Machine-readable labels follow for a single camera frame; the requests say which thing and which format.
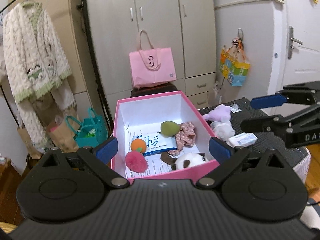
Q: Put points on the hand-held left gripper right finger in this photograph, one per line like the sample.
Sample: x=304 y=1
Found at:
x=220 y=150

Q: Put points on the colourful paper gift bag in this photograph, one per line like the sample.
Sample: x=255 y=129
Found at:
x=235 y=71

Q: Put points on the brown wooden furniture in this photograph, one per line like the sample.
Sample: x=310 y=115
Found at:
x=10 y=180

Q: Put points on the blue and white tissue packet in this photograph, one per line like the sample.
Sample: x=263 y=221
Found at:
x=157 y=142

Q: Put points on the beige wardrobe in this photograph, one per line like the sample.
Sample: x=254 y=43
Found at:
x=112 y=42

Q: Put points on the black mesh mat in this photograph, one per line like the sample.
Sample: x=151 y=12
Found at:
x=267 y=145

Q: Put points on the pink tote bag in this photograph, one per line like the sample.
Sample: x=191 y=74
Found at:
x=152 y=67

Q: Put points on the teal mesh bag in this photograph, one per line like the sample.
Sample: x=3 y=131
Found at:
x=87 y=135

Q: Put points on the purple plush toy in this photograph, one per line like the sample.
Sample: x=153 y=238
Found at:
x=220 y=113

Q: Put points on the black stool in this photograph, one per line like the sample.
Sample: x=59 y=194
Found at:
x=155 y=91

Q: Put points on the red plush ball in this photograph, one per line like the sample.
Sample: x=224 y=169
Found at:
x=136 y=161

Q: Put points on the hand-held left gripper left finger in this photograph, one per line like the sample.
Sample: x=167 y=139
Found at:
x=107 y=150

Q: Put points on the orange plush fruit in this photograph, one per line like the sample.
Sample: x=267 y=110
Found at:
x=138 y=145

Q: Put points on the small white sachet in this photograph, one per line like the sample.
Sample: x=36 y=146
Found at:
x=235 y=108

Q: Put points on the pink storage box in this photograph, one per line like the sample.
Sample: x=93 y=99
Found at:
x=190 y=172

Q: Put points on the white and brown plush panda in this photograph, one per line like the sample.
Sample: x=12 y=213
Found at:
x=190 y=161

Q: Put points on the pink floral scrunchie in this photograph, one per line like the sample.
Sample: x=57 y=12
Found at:
x=186 y=135

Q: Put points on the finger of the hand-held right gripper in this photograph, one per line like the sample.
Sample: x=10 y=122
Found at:
x=257 y=125
x=267 y=101

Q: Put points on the printed paper sheet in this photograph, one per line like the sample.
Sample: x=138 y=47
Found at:
x=157 y=170

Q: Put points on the pale grey plush toy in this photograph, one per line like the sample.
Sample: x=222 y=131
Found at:
x=223 y=130

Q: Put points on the brown paper bag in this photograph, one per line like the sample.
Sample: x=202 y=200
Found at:
x=27 y=142
x=62 y=137

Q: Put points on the black clothes rack pole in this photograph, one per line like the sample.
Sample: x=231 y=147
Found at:
x=91 y=55

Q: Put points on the cream knitted cardigan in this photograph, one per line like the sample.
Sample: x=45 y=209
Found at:
x=32 y=55

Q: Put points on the green plush pear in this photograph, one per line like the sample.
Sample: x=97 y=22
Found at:
x=170 y=128

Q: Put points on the white door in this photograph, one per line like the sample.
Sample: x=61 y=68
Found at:
x=305 y=62

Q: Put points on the small white tissue pack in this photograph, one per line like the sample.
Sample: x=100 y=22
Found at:
x=242 y=139

